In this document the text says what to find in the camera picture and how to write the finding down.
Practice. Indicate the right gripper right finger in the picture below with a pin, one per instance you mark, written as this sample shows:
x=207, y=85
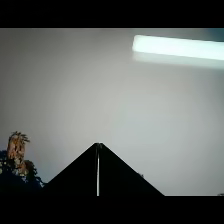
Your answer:
x=116, y=176

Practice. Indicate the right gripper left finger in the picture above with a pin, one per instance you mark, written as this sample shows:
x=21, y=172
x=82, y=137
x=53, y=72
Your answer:
x=81, y=176

